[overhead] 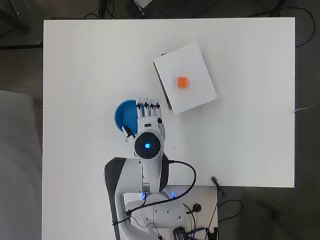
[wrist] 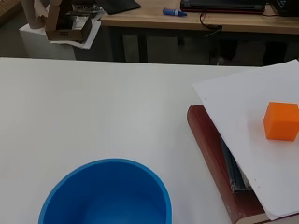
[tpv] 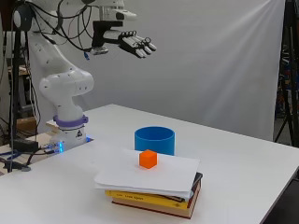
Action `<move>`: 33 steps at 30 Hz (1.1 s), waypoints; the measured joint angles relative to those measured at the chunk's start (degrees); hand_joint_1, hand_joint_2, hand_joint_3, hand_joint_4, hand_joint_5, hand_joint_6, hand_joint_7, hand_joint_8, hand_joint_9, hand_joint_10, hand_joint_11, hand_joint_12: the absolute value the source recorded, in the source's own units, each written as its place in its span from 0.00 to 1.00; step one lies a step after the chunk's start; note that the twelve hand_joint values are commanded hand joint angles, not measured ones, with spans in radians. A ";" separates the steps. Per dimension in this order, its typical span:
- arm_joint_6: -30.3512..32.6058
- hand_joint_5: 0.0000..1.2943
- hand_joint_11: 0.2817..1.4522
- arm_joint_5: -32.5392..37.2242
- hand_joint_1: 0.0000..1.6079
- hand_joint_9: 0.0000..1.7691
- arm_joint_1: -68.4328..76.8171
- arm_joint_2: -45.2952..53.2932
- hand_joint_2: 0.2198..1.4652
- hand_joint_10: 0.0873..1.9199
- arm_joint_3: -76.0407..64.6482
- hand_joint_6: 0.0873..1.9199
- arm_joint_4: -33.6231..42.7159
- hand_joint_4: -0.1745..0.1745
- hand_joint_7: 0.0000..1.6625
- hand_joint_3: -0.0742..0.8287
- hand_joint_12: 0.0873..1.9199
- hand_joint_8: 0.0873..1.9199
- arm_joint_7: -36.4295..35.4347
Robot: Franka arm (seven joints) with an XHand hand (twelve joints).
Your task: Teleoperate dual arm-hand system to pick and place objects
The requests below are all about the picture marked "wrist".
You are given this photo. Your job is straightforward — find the blue-edged book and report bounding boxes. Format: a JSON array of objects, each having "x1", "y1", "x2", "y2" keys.
[{"x1": 219, "y1": 136, "x2": 253, "y2": 194}]

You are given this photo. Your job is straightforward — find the blue round tub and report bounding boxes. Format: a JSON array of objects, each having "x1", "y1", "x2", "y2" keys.
[{"x1": 37, "y1": 158, "x2": 173, "y2": 224}]

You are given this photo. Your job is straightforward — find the cardboard tube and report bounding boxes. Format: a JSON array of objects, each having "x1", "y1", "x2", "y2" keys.
[{"x1": 20, "y1": 0, "x2": 50, "y2": 30}]

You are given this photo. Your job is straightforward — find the white flat book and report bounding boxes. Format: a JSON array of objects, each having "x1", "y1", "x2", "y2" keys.
[{"x1": 192, "y1": 59, "x2": 299, "y2": 221}]

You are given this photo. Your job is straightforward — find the black cable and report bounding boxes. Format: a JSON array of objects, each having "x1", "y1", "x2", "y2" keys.
[{"x1": 199, "y1": 12, "x2": 224, "y2": 38}]

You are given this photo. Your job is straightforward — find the dark red book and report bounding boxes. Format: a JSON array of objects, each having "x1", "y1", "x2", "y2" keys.
[{"x1": 186, "y1": 105, "x2": 299, "y2": 224}]

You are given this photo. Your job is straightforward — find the black device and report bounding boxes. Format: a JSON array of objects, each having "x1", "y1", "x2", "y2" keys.
[{"x1": 270, "y1": 0, "x2": 299, "y2": 18}]

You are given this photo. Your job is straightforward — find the black flat pad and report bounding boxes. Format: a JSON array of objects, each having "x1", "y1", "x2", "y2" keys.
[{"x1": 93, "y1": 0, "x2": 142, "y2": 16}]

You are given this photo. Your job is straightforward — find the open cardboard box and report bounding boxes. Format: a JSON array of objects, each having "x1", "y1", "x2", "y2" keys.
[{"x1": 45, "y1": 0, "x2": 94, "y2": 43}]

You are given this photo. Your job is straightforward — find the white cabinet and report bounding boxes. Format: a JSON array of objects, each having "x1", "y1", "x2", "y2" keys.
[{"x1": 19, "y1": 21, "x2": 78, "y2": 61}]

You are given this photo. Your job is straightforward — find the blue marker pen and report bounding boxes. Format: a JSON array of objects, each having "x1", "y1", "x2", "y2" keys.
[{"x1": 162, "y1": 7, "x2": 188, "y2": 18}]

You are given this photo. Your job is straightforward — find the black laptop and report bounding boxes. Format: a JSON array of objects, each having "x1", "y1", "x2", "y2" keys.
[{"x1": 179, "y1": 0, "x2": 269, "y2": 15}]

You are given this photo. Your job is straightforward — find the orange cube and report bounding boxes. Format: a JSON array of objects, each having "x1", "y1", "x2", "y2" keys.
[{"x1": 263, "y1": 101, "x2": 299, "y2": 143}]

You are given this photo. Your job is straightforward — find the wooden desk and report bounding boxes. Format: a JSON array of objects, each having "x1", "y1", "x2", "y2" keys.
[{"x1": 100, "y1": 0, "x2": 299, "y2": 64}]

